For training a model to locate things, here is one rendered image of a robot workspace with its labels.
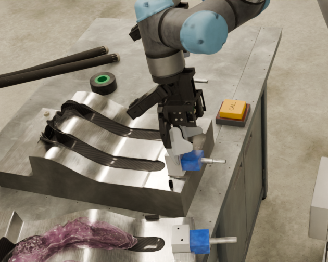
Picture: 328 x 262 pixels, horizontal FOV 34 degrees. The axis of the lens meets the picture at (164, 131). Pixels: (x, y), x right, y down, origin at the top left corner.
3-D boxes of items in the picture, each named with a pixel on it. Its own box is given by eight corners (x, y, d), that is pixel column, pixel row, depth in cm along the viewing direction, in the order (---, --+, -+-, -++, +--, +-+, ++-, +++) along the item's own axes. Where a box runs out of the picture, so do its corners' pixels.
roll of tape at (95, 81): (93, 98, 165) (90, 89, 163) (90, 84, 171) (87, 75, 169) (118, 92, 166) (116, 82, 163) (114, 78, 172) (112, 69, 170)
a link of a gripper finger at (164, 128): (168, 151, 113) (163, 110, 111) (162, 151, 114) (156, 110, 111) (177, 143, 117) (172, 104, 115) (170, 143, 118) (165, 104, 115)
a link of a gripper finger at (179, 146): (193, 170, 114) (188, 128, 111) (167, 169, 116) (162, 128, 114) (198, 165, 116) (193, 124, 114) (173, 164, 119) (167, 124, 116)
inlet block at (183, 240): (236, 238, 114) (235, 221, 110) (238, 258, 110) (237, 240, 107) (174, 241, 115) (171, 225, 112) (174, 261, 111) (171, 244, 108)
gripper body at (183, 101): (196, 131, 111) (185, 78, 105) (158, 131, 114) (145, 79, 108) (207, 112, 117) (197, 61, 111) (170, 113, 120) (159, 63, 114)
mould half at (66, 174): (214, 145, 141) (211, 104, 133) (185, 220, 123) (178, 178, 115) (48, 123, 158) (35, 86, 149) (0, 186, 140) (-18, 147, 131)
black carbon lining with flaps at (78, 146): (183, 137, 135) (178, 107, 129) (161, 182, 124) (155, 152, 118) (60, 121, 146) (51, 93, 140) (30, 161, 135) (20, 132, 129)
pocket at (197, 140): (207, 144, 134) (205, 132, 132) (201, 158, 130) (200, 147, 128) (189, 142, 136) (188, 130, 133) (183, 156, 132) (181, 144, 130)
